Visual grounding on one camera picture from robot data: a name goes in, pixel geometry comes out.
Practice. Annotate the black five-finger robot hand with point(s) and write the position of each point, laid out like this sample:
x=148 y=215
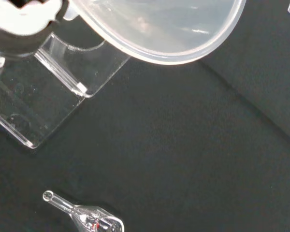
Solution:
x=17 y=26

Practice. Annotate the clear acrylic funnel stand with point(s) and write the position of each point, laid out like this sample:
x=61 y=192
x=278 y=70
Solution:
x=38 y=108

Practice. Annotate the black bench cloth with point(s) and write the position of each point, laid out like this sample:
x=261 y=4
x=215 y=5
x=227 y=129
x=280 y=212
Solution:
x=174 y=145

